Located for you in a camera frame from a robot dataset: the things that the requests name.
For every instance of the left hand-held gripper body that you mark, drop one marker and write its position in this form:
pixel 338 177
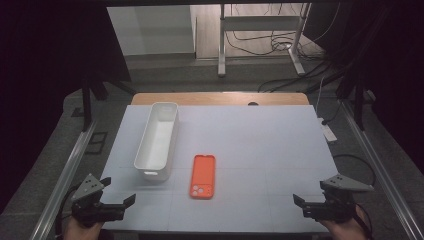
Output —
pixel 95 210

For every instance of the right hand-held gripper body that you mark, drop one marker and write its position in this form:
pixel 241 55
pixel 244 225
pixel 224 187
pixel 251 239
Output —
pixel 333 208

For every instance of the white plastic storage bin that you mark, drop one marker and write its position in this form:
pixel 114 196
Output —
pixel 157 143

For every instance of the orange phone case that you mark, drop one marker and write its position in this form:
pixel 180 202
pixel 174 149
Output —
pixel 202 176

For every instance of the person's left hand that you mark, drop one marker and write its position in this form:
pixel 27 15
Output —
pixel 81 231

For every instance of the person's right hand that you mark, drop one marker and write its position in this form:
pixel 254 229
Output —
pixel 346 230

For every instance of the white power strip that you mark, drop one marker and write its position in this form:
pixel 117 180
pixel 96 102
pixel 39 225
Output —
pixel 328 131

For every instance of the white table mat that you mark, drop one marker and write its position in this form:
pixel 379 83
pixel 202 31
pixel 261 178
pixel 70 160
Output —
pixel 253 140

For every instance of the black metal stand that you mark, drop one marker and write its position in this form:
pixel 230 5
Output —
pixel 87 100
pixel 359 106

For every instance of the black desk grommet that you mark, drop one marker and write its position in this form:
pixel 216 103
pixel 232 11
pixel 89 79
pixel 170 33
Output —
pixel 253 103

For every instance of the black curtain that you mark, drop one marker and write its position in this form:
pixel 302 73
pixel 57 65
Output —
pixel 50 66
pixel 393 66

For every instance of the wooden desk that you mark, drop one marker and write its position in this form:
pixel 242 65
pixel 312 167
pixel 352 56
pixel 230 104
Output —
pixel 216 99

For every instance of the white cabinet panel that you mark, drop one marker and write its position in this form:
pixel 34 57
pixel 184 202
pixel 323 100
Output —
pixel 150 30

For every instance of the black floor bracket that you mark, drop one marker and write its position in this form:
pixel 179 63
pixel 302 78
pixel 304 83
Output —
pixel 96 143

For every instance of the aluminium rail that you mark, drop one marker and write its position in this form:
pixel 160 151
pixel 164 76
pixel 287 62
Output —
pixel 380 166
pixel 60 186

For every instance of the white metal table frame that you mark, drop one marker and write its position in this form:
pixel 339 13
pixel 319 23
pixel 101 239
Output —
pixel 260 23

